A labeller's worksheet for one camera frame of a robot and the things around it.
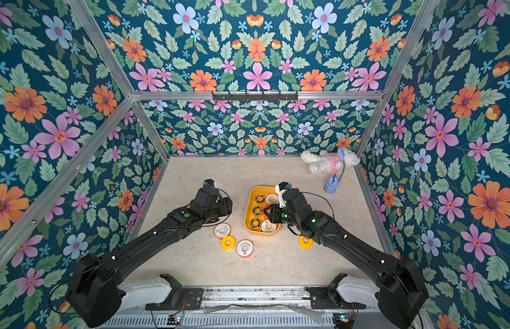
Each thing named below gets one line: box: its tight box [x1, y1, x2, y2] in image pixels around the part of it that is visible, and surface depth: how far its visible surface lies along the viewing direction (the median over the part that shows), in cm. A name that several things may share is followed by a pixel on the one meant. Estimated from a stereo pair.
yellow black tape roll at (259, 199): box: [254, 194, 266, 204], surface depth 101 cm
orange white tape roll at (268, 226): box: [261, 220, 277, 233], surface depth 92 cm
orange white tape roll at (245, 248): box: [235, 239, 254, 259], surface depth 86 cm
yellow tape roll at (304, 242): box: [298, 235, 314, 250], surface depth 88 cm
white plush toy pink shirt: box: [300, 147, 361, 175], surface depth 109 cm
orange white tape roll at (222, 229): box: [213, 222, 232, 240], surface depth 90 cm
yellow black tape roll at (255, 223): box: [249, 218, 262, 229], surface depth 93 cm
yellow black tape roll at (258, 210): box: [252, 206, 264, 216], surface depth 98 cm
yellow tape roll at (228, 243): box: [220, 235, 236, 252], surface depth 88 cm
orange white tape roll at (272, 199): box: [265, 193, 279, 205], surface depth 100 cm
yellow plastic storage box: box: [244, 185, 282, 237], surface depth 96 cm
